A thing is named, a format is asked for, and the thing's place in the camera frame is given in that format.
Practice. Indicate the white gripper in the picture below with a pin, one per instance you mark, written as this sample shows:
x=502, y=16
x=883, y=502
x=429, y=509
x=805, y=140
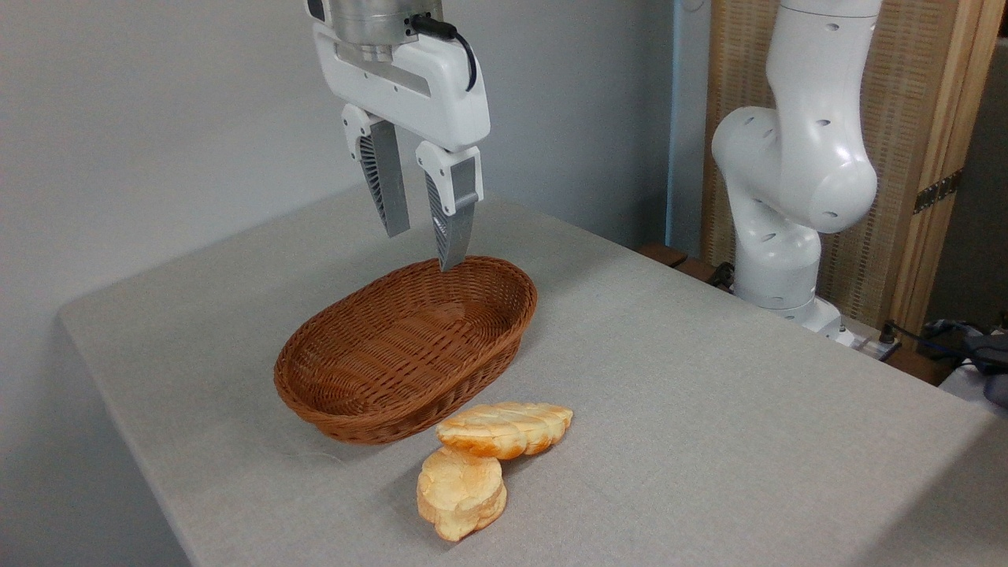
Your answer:
x=409, y=87

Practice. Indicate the long braided bread loaf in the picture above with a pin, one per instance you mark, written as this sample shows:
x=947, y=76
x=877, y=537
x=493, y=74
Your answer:
x=504, y=429

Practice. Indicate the brown oval wicker basket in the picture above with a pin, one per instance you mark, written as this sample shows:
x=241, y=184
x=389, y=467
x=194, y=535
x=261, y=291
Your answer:
x=394, y=346

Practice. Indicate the round bread roll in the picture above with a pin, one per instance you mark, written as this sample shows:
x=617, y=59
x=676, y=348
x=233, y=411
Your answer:
x=461, y=496

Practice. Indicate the light blue vertical pipe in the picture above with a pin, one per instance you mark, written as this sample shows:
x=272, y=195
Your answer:
x=675, y=118

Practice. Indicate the black clamp knob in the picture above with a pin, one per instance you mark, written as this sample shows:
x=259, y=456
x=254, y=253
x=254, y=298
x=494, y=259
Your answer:
x=722, y=275

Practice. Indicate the grey tablecloth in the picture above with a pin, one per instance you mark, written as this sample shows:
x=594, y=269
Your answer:
x=709, y=433

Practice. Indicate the metal screen hinge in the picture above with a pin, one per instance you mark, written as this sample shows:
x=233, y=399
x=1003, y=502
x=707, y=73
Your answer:
x=937, y=191

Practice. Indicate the dark grey device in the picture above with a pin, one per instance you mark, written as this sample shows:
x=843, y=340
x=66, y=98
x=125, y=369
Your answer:
x=994, y=366

